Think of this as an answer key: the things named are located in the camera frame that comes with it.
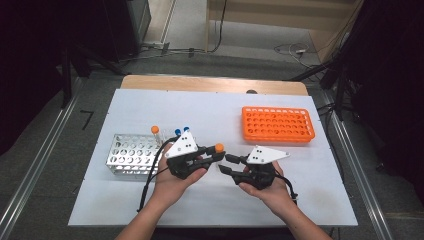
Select person's right hand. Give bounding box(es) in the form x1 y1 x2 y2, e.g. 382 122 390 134
239 162 296 217

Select right hand-held gripper cable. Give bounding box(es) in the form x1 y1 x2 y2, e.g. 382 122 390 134
274 172 299 202

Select left hand-held gripper cable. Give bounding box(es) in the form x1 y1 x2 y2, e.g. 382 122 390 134
137 135 181 213

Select metal test tube rack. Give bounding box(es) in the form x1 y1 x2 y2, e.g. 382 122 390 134
105 133 197 177

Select white board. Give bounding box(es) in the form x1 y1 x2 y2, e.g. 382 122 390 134
68 88 358 228

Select black floor cable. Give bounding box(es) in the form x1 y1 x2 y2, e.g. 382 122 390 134
207 0 228 54

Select wooden table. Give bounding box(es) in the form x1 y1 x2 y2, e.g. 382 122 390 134
120 74 309 97

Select person's left hand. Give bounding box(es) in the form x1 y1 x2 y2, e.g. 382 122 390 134
151 143 208 213

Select light wooden shelf unit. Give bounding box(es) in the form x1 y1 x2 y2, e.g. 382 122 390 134
204 0 364 63

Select white floor cable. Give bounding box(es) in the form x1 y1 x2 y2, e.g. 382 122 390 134
273 42 314 70

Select orange test tube rack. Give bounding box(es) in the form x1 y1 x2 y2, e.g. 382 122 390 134
241 105 316 144

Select black metal stand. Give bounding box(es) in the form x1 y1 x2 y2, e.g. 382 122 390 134
59 43 129 109
289 58 355 122

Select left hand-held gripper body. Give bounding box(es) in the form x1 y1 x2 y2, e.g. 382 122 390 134
164 129 201 180

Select dark cabinet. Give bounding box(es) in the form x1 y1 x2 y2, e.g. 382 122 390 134
99 0 153 63

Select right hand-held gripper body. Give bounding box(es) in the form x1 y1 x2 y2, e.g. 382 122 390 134
233 145 291 190

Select metal floor rail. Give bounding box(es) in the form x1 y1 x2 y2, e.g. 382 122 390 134
321 89 395 240
0 78 83 240

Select hand-held gripper cable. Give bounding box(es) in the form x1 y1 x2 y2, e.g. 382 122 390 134
137 135 181 213
274 172 299 202

